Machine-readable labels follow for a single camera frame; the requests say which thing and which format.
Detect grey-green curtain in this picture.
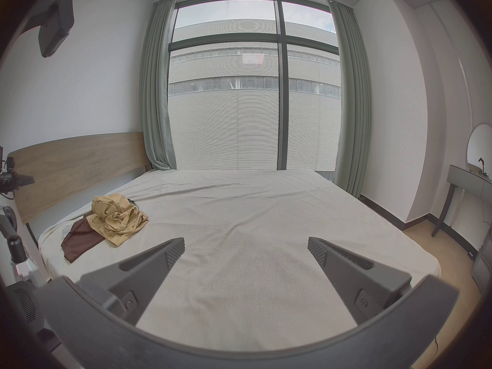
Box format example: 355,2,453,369
139,0,178,170
328,0,373,199

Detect dark grey cabinet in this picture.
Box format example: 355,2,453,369
471,227,492,296

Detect tan shorts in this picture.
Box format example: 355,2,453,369
89,193,150,248

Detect bed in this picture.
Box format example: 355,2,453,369
7,131,441,354

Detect grey dressing table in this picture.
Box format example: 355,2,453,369
431,163,492,238

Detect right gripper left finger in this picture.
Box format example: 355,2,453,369
79,238,185,326

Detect brown garment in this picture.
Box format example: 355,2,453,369
60,214,105,263

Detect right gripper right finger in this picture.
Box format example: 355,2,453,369
307,237,413,328

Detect round mirror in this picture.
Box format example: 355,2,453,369
467,124,492,176

